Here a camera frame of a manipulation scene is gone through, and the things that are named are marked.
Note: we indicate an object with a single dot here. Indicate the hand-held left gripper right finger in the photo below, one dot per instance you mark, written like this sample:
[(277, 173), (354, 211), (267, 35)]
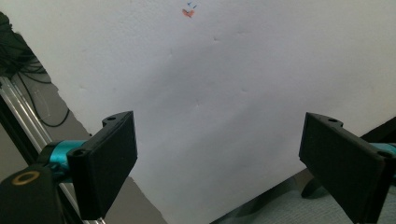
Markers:
[(342, 161)]

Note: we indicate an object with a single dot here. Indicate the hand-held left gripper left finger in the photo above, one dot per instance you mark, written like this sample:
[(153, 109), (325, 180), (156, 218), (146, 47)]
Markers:
[(102, 161)]

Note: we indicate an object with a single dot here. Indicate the grey-green cloth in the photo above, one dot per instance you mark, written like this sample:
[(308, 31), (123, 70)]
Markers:
[(289, 210)]

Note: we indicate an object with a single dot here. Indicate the aluminium stand rail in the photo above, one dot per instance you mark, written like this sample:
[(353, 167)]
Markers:
[(19, 107)]

